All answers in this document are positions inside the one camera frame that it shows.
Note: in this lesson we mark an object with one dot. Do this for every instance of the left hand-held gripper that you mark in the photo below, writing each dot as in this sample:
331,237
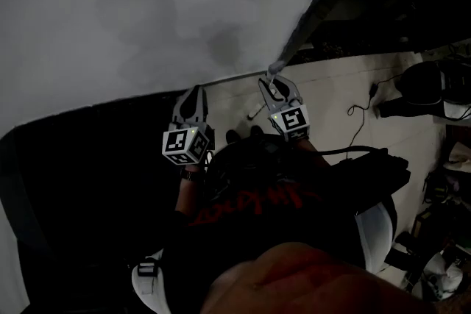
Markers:
180,143

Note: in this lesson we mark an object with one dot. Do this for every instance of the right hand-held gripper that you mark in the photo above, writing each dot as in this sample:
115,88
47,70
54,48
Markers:
292,121

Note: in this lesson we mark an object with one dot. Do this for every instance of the person's left forearm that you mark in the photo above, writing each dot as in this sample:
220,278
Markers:
185,195

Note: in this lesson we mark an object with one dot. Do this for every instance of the person's right forearm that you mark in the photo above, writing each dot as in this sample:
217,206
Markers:
309,149

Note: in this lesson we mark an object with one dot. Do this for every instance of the person's right black shoe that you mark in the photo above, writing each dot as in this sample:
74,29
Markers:
256,131

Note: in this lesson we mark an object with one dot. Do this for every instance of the person's black shoe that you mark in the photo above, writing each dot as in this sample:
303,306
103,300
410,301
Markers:
232,136
256,131

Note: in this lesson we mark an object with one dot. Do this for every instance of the black skirting board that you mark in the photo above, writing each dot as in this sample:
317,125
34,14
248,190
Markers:
235,79

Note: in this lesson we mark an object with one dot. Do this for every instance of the person's left black shoe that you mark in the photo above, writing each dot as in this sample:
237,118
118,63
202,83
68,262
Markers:
232,136

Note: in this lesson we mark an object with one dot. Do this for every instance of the black wrist watch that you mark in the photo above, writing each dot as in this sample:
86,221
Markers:
190,175

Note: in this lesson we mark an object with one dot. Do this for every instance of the black power adapter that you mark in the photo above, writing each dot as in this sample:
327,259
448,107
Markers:
373,90

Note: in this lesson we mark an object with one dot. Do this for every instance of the person's black bag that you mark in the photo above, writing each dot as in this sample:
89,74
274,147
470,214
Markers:
371,176

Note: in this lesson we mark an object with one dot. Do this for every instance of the person's black red-print shirt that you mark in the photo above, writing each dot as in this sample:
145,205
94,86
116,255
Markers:
257,228

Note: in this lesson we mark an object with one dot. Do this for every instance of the beige cloth bag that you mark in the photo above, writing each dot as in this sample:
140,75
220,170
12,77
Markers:
460,158

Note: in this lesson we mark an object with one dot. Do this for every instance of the person's face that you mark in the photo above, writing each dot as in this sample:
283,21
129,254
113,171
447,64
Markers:
312,287

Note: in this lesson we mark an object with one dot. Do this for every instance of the dark wooden crate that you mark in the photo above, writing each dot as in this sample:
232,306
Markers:
427,224

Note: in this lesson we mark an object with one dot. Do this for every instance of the white plastic bag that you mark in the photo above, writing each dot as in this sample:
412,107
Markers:
441,275

